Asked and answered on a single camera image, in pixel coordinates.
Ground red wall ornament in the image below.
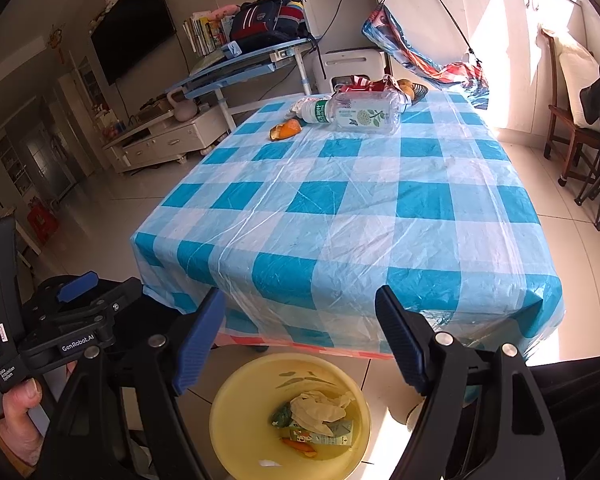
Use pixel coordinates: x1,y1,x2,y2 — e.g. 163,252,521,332
47,25,66,61

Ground dark fruit bowl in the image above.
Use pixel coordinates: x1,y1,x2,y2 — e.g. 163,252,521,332
397,80,429,106

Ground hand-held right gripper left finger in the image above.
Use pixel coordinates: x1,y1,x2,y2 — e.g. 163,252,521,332
40,287,227,480

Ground green and blue milk carton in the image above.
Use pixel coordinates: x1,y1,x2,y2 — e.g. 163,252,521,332
272,402,355,448

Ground large clear plastic bottle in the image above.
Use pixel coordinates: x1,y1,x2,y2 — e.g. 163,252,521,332
325,89,412,136

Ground colourful printed tote bag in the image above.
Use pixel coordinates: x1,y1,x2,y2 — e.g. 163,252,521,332
361,0,491,111

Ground white cabinet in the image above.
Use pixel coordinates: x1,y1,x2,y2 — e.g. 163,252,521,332
365,0,581,146

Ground blue checked plastic tablecloth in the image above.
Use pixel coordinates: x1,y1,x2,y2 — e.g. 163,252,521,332
130,87,565,361

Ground white tissue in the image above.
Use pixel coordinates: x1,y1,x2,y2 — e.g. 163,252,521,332
290,390,356,436

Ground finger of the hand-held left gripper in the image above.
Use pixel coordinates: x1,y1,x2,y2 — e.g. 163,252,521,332
27,271,99,318
55,277,144,333

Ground wooden chair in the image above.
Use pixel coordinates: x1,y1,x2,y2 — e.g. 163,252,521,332
540,27,600,188

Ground orange peel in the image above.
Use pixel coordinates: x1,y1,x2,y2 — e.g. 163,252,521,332
269,119,303,141
281,437,318,456

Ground black wall television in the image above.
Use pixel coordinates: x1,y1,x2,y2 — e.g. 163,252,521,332
90,0,177,86

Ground cream television cabinet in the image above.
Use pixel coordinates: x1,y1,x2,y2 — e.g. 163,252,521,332
102,105,231,176

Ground blue study desk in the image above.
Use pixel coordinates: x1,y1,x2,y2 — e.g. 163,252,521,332
172,35,321,133

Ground yellow plastic basin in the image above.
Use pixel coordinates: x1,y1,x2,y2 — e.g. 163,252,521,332
209,352,372,480

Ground pink kettlebell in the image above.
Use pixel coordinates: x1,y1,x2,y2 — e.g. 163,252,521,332
166,87,198,122

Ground red snack wrapper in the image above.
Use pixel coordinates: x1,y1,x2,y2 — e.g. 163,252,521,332
347,74,396,96

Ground white stool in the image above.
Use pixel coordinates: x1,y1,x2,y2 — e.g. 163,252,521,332
312,46,388,93

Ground person's left hand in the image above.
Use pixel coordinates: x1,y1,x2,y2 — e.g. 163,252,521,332
0,379,49,476

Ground navy and red backpack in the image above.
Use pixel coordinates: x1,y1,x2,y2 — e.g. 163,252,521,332
228,0,313,53

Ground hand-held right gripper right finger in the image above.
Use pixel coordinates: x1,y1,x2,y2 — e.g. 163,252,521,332
374,285,568,480

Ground row of books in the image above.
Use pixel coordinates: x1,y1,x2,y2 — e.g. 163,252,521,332
182,9,236,58

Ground small green-label plastic bottle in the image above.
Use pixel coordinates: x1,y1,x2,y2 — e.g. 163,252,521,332
290,96,336,125

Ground white cushion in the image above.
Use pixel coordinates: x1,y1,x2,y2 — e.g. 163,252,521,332
552,32,600,128

